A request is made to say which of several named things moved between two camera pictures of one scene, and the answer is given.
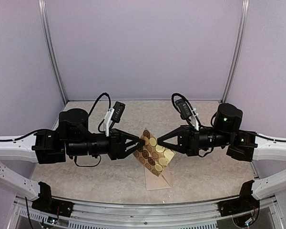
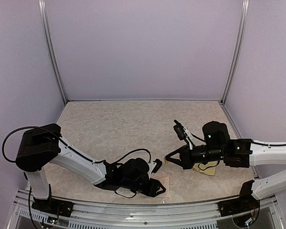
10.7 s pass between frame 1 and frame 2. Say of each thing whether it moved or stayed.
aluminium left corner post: stayed
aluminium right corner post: stayed
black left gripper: moved
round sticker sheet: moved
